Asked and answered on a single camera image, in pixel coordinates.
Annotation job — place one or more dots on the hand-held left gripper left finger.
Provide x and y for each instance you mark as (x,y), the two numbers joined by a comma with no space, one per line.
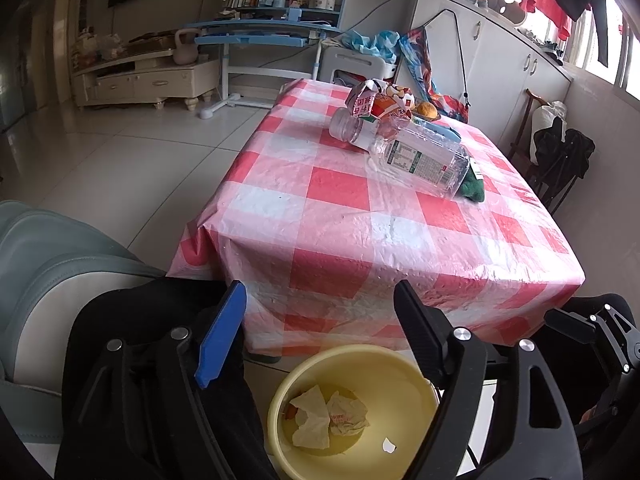
(220,335)

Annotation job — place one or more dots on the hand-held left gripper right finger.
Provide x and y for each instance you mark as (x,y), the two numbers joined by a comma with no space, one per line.
(417,325)

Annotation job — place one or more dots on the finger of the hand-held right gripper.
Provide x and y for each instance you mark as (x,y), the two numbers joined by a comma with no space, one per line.
(570,325)

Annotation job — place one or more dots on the yellow plastic bucket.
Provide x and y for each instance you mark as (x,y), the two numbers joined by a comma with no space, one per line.
(350,360)

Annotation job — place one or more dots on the large clear plastic bottle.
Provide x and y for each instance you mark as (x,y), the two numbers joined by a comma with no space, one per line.
(425,157)

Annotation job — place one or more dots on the small clear plastic bottle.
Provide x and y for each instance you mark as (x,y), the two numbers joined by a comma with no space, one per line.
(357,132)

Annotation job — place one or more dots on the orange snack cup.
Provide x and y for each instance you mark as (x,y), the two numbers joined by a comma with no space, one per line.
(392,105)

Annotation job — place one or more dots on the red white carton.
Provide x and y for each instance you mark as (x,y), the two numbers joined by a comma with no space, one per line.
(362,102)

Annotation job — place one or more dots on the crumpled printed paper wrapper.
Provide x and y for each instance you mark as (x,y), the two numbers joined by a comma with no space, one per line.
(347,412)

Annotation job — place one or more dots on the small white paper scrap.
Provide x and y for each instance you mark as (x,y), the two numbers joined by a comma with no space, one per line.
(388,445)

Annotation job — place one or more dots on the red white checked tablecloth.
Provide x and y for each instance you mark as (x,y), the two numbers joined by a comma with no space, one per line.
(350,220)

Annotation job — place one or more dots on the crumpled white tissue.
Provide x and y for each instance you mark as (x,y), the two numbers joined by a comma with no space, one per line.
(312,420)

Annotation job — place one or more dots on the green cloth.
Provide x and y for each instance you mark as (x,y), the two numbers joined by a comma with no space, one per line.
(472,187)

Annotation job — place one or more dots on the black jacket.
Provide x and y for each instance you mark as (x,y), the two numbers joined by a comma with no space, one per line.
(570,152)

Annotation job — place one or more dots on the grey green sofa chair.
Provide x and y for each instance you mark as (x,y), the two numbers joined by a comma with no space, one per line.
(50,280)

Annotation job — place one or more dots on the dark wooden chair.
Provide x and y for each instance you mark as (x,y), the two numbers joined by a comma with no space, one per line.
(525,125)

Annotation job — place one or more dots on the white sack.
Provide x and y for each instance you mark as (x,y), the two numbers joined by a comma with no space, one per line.
(547,115)

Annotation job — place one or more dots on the orange fruit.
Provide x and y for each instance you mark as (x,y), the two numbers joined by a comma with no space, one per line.
(427,110)

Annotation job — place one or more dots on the cream television cabinet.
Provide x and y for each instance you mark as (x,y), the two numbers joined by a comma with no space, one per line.
(150,82)

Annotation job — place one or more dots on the white cabinet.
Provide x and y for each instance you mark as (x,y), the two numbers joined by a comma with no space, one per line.
(500,70)

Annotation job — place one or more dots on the colourful printed bag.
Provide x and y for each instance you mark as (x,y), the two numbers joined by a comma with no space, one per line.
(417,55)

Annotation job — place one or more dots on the white plastic stool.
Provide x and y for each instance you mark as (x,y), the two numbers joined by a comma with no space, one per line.
(350,62)

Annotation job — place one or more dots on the beige kettlebell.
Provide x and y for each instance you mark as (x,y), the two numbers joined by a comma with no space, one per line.
(186,52)

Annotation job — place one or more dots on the blue plastic bag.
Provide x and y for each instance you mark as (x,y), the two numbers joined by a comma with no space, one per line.
(370,42)

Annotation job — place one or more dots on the blue study desk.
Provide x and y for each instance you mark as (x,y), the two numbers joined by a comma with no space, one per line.
(250,39)

